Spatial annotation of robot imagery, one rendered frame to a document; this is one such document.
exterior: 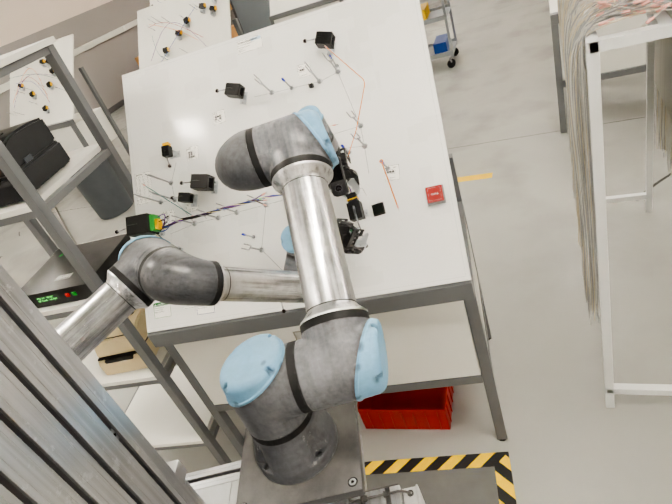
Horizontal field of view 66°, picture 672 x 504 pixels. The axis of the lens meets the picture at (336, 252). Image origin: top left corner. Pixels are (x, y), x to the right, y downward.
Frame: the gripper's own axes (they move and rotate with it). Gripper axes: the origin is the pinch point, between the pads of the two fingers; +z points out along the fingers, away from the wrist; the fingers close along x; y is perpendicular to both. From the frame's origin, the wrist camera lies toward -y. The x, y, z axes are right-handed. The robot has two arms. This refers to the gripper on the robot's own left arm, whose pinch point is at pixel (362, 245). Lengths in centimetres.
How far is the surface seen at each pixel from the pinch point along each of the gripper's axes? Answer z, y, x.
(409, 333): 23.5, -24.8, -18.0
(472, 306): 26.3, -5.2, -31.9
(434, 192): 12.1, 23.4, -8.5
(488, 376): 47, -30, -43
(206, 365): -3, -75, 40
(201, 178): -20, -5, 57
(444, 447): 62, -73, -39
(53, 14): 312, -58, 963
